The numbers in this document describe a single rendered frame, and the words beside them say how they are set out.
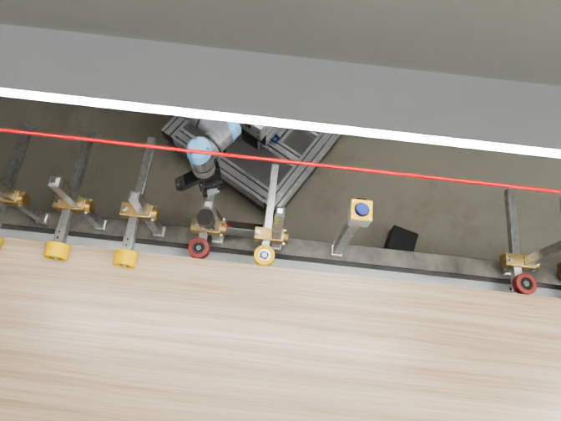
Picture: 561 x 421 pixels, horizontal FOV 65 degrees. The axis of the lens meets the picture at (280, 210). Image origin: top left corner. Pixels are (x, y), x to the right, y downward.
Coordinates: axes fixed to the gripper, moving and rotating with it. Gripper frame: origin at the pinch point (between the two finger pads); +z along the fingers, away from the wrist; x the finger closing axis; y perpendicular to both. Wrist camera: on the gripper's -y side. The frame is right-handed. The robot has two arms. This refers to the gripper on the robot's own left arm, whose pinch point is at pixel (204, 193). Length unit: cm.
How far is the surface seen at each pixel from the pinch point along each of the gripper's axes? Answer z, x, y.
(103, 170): 101, 73, -61
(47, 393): 11, -54, -65
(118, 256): 2.9, -15.7, -34.3
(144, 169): 4.7, 17.0, -20.8
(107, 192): 101, 58, -61
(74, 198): -3.2, 7.4, -45.1
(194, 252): 10.3, -18.3, -8.5
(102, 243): 39, 4, -50
